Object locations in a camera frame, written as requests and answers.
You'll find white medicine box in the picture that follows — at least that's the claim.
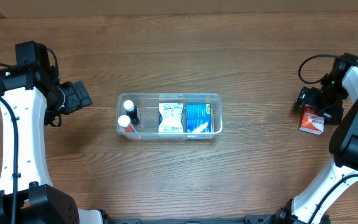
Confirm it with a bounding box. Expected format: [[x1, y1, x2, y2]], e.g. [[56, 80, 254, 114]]
[[158, 103, 183, 133]]

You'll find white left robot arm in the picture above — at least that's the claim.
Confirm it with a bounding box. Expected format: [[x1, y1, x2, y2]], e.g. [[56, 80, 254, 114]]
[[0, 62, 109, 223]]

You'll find clear plastic container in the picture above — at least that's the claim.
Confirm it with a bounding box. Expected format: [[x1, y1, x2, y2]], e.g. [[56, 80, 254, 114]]
[[116, 93, 223, 140]]

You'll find black tube white cap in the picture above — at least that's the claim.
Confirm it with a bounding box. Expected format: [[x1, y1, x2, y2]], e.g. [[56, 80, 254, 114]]
[[123, 100, 140, 126]]

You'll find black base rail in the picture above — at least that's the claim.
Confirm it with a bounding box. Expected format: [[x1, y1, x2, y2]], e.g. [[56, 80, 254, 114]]
[[104, 214, 332, 224]]

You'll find orange tube white cap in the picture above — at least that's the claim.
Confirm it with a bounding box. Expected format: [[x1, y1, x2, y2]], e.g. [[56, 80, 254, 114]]
[[117, 115, 136, 133]]

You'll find red medicine box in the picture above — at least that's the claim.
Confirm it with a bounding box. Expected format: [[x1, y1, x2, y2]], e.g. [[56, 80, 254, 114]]
[[298, 105, 324, 135]]

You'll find blue medicine box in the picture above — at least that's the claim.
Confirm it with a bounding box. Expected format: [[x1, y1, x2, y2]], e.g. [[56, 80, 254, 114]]
[[186, 103, 212, 133]]

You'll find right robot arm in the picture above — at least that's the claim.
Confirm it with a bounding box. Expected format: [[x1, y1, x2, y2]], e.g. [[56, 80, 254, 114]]
[[266, 53, 358, 223]]

